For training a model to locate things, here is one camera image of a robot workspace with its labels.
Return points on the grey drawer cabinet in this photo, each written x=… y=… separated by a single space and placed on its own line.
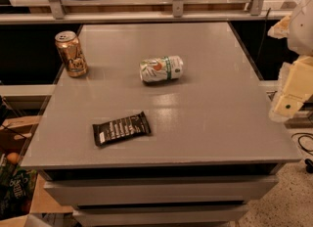
x=212 y=146

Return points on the cardboard box with items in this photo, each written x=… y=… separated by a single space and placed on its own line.
x=22 y=193

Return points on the gold soda can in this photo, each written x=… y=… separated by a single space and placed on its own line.
x=69 y=48

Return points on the metal shelf rail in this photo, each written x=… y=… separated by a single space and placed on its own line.
x=118 y=11

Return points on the black snack bar wrapper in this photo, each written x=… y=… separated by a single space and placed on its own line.
x=121 y=129

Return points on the white green 7up can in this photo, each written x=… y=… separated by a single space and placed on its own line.
x=161 y=69

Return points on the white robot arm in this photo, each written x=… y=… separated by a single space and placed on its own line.
x=295 y=83

